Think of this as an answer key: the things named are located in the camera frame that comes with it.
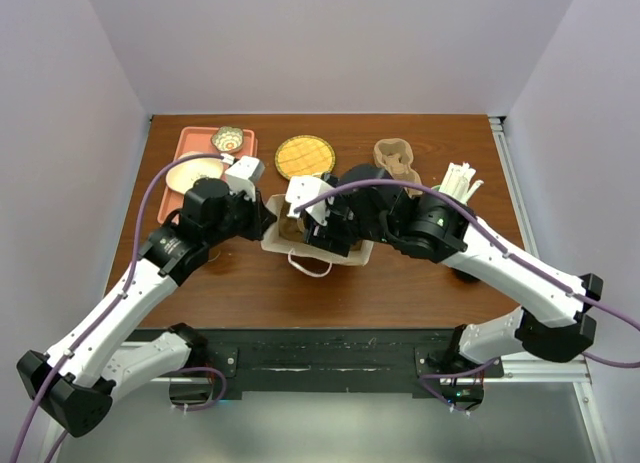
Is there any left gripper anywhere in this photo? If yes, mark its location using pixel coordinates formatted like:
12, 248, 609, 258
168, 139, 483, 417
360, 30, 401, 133
205, 183, 277, 247

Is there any brown paper bag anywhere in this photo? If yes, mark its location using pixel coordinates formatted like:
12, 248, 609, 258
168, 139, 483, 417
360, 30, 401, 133
261, 194, 374, 278

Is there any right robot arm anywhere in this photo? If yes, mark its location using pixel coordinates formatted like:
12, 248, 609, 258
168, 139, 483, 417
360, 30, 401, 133
285, 164, 603, 376

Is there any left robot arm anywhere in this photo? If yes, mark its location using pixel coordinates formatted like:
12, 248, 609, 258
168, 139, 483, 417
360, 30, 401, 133
17, 176, 276, 437

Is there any yellow woven coaster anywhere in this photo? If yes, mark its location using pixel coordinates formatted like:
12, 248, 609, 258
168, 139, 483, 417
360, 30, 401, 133
274, 135, 336, 180

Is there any small patterned dish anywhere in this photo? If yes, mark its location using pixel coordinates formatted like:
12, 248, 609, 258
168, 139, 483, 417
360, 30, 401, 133
211, 126, 244, 154

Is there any cream square plate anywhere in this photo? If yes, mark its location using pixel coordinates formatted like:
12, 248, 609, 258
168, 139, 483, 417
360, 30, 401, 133
165, 157, 224, 195

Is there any pink rectangular tray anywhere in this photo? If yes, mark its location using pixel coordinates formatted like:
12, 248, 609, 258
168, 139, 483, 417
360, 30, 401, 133
157, 126, 257, 223

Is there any stack of black lids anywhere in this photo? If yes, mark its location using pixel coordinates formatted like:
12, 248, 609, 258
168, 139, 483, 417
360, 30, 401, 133
452, 269, 479, 284

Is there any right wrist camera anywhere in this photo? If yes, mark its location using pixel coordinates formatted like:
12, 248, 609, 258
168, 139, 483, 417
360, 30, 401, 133
285, 175, 332, 226

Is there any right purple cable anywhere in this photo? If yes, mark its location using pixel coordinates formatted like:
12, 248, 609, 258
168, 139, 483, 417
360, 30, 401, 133
287, 178, 640, 413

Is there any aluminium rail frame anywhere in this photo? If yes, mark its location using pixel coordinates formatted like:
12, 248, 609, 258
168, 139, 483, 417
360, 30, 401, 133
37, 113, 614, 463

